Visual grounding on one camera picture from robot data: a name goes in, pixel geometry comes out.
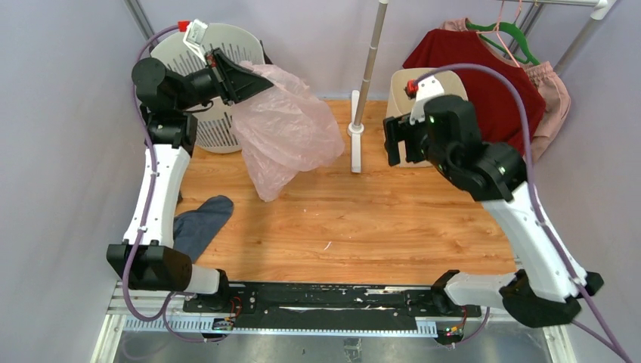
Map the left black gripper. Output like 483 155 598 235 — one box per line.
172 49 271 113

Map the beige plastic trash bin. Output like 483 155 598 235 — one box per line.
386 67 468 168

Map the pink plastic trash bag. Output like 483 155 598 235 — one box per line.
231 61 345 202

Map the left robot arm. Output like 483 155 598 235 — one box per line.
106 48 274 312

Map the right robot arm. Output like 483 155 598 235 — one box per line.
382 95 604 327

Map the clothes rack pole with foot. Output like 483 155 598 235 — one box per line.
347 0 389 174

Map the white slotted laundry basket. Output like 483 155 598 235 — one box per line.
150 23 271 154

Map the red t-shirt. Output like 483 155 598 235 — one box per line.
403 29 546 154

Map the corner aluminium profile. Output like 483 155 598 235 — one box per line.
124 0 155 39

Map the pink clothes hanger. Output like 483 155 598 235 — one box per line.
469 1 525 67

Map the green clothes hanger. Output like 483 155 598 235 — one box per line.
465 20 540 66

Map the pink garment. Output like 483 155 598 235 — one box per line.
439 19 571 159

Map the grey-blue cloth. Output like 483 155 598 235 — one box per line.
173 195 234 263

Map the right rack pole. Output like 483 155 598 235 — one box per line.
512 0 617 76

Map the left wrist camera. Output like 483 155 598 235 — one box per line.
177 19 208 64

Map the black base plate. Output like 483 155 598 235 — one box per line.
183 281 482 333

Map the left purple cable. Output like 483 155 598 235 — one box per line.
122 23 237 345

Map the aluminium frame rail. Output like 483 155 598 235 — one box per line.
90 281 577 363

